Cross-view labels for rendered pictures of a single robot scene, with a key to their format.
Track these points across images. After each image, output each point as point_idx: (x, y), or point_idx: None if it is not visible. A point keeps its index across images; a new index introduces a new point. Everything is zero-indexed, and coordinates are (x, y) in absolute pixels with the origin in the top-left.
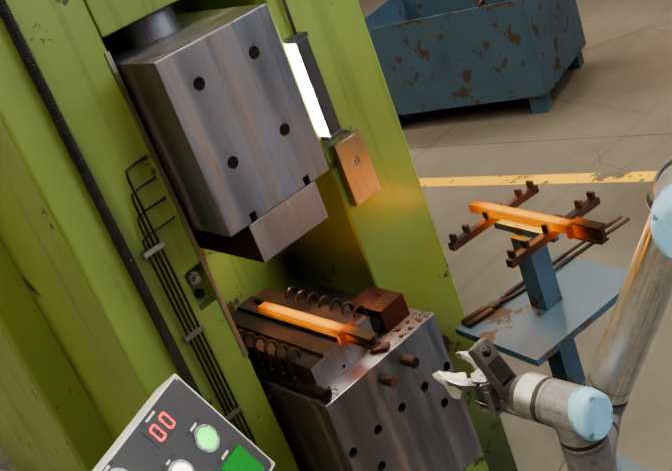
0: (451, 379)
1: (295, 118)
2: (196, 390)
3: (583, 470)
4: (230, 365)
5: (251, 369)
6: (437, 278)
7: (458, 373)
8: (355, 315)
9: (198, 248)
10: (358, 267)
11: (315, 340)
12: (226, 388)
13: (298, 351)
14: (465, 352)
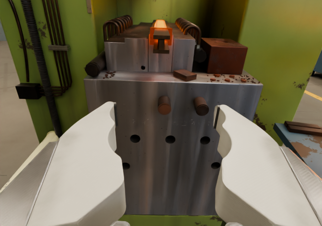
0: (57, 152)
1: None
2: (23, 0)
3: None
4: (72, 9)
5: (91, 28)
6: (291, 83)
7: (110, 156)
8: (186, 32)
9: None
10: (235, 27)
11: (142, 34)
12: (63, 26)
13: (117, 28)
14: (236, 117)
